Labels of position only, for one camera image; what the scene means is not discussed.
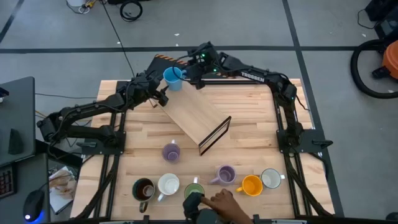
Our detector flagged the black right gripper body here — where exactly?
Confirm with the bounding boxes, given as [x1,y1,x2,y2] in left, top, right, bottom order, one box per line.
[185,60,208,90]

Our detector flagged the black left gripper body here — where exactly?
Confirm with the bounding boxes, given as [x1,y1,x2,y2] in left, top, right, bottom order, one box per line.
[134,71,162,106]

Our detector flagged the blue mug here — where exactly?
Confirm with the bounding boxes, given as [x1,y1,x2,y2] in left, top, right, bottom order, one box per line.
[162,66,188,92]

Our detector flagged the purple mug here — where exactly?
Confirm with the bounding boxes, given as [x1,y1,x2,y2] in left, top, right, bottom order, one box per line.
[161,139,182,164]

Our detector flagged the teal mug white interior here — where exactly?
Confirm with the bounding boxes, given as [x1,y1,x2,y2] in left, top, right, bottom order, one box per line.
[157,172,181,202]

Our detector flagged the dark green mug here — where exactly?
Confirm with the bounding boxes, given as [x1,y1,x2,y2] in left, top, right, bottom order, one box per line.
[131,177,156,214]

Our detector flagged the lilac ribbed bubble mug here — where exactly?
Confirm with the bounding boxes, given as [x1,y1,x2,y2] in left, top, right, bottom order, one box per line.
[209,164,237,187]

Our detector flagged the orange mug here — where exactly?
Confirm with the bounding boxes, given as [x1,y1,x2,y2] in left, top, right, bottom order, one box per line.
[234,174,264,198]

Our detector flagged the white enamel mug dark rim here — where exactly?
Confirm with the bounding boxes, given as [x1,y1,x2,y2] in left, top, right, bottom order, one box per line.
[259,168,286,190]

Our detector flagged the person's forearm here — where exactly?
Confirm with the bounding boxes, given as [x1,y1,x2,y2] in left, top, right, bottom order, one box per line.
[226,207,253,224]

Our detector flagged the black mat hazard stripes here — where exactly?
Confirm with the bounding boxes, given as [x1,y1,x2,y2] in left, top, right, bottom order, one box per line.
[146,54,237,80]

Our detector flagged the light green mug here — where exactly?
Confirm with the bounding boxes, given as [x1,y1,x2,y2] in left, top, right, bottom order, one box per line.
[183,176,205,200]

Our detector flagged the black handheld object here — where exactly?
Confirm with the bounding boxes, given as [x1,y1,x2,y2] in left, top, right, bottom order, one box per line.
[182,192,206,220]

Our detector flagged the person's hand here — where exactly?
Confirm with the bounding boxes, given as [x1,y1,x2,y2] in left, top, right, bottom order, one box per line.
[200,188,242,220]

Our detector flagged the grey desk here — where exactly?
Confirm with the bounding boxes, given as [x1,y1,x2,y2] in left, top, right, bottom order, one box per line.
[0,152,51,224]
[0,76,37,167]

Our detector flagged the white paper pad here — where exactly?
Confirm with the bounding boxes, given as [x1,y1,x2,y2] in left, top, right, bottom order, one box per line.
[49,166,79,216]

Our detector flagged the black wedge-shaped object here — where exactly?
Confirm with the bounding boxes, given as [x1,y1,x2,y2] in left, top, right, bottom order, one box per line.
[7,128,24,156]

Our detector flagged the black computer mouse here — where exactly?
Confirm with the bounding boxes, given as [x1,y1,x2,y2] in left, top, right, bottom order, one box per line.
[22,189,46,223]

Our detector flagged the black keyboard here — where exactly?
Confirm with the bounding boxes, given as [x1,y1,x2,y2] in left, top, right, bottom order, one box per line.
[0,163,17,200]

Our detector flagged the orange vacuum cleaner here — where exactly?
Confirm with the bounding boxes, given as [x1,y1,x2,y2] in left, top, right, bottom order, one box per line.
[381,39,398,80]

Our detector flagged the black equipment case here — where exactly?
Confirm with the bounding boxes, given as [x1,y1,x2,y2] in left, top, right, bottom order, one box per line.
[364,0,398,40]

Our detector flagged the long black floor cable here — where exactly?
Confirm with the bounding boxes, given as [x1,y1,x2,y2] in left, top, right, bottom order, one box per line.
[100,0,138,79]

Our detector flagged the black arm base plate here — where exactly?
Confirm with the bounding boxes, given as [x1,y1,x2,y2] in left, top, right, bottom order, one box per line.
[276,128,334,154]
[76,130,127,156]

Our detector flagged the coiled black cable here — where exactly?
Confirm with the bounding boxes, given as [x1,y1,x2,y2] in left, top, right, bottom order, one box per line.
[119,0,144,23]

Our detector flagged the thin black cable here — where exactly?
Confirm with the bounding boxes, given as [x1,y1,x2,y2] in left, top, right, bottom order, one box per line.
[35,92,98,100]

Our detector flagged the black metal table frame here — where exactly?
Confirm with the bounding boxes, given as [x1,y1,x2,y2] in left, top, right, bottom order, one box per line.
[70,79,336,220]

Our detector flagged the black vacuum hose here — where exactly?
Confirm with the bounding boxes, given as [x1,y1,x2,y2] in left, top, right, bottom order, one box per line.
[350,38,398,100]

